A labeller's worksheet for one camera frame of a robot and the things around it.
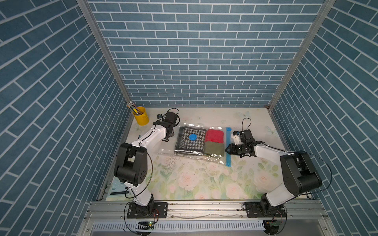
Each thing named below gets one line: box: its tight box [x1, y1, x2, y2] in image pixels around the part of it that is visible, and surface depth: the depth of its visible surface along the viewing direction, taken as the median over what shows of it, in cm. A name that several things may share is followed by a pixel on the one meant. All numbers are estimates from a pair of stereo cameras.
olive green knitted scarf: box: [203, 141, 225, 157], surface depth 96 cm
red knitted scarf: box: [204, 128, 224, 144], surface depth 103 cm
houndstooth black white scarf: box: [174, 126, 207, 153], surface depth 99 cm
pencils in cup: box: [126, 100, 143, 116], surface depth 104 cm
